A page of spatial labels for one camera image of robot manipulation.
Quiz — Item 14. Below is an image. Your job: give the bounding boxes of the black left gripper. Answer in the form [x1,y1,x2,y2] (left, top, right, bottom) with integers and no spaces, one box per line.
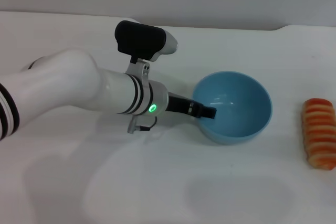
[166,92,218,120]

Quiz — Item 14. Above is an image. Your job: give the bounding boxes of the blue bowl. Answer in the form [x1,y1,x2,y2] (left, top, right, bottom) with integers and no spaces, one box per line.
[192,70,273,146]

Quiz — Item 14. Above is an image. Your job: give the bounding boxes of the long toy bread loaf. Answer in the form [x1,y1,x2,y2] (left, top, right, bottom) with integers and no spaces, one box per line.
[301,98,336,171]

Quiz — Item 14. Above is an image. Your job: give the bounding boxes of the left gripper cable with plug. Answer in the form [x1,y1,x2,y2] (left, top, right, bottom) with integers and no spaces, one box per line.
[127,116,159,134]

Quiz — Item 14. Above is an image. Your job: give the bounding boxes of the silver left camera bracket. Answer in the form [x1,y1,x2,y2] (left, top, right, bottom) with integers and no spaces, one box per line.
[124,60,152,88]

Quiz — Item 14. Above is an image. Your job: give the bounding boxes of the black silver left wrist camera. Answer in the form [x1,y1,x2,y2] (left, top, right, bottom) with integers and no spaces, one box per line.
[114,20,179,63]

